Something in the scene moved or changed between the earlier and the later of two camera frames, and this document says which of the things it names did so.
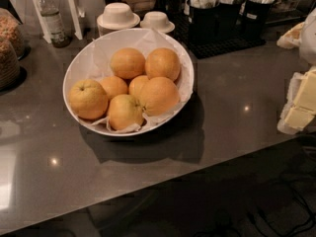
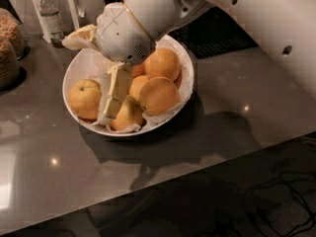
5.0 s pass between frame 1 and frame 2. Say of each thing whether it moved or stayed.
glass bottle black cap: stayed
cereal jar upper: stayed
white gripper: moved
